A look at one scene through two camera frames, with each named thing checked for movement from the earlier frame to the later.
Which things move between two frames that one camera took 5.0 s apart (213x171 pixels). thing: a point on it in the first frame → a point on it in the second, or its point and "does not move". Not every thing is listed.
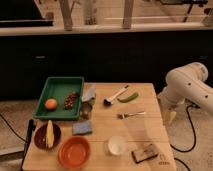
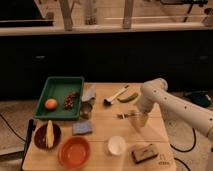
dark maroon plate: [40, 136] does not move
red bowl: [74, 152] does not move
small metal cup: [85, 110] does not move
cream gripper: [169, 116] → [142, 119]
